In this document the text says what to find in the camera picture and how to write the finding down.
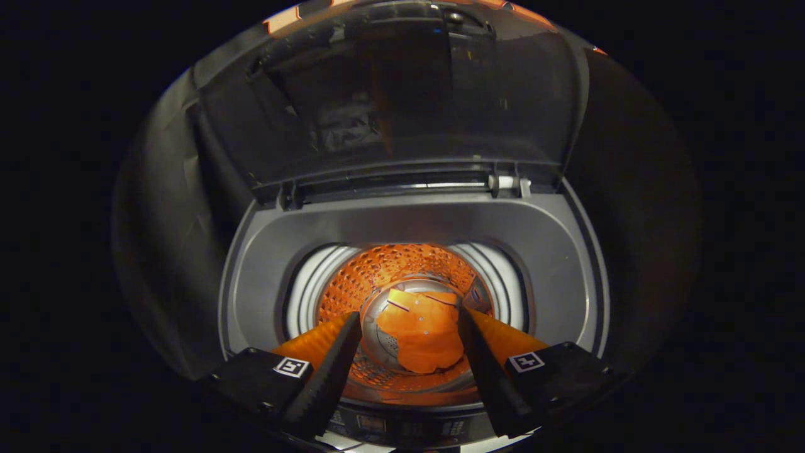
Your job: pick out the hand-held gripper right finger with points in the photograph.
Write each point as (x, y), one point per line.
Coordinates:
(487, 371)

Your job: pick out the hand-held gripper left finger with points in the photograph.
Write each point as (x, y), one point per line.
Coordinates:
(333, 377)

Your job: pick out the yellow polo shirt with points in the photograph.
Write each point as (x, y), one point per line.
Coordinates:
(421, 340)

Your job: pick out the grey washing machine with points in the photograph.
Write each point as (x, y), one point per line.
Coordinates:
(402, 220)

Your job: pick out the black backdrop cloth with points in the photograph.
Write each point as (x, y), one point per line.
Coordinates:
(641, 189)

